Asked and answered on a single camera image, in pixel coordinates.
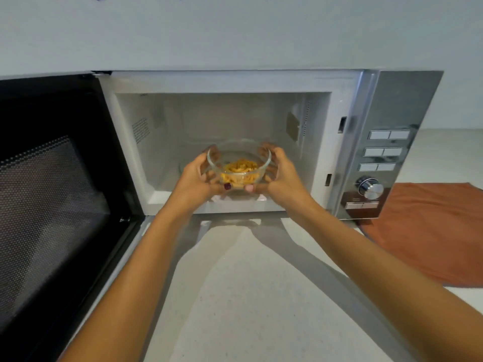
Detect person's left hand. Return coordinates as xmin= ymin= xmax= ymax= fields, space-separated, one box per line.
xmin=168 ymin=148 xmax=232 ymax=217

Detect orange cloth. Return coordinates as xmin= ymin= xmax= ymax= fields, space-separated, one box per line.
xmin=356 ymin=182 xmax=483 ymax=288

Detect black microwave door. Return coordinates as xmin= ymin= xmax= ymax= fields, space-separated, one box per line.
xmin=0 ymin=73 xmax=146 ymax=362

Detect clear glass bowl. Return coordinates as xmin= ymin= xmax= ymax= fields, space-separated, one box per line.
xmin=206 ymin=140 xmax=272 ymax=191

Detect person's right hand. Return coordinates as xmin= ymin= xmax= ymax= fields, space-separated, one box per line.
xmin=245 ymin=143 xmax=313 ymax=210

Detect person's left forearm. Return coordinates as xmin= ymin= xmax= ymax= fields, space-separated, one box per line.
xmin=57 ymin=202 xmax=210 ymax=362

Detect person's right forearm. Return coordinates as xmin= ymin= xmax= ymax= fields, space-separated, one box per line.
xmin=276 ymin=191 xmax=483 ymax=362

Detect silver microwave oven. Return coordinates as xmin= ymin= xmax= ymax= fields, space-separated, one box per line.
xmin=92 ymin=70 xmax=444 ymax=221

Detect silver microwave dial knob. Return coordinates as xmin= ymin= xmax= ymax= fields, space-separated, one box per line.
xmin=356 ymin=176 xmax=385 ymax=200

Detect yellow pasta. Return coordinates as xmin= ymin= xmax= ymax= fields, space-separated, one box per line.
xmin=221 ymin=158 xmax=261 ymax=188

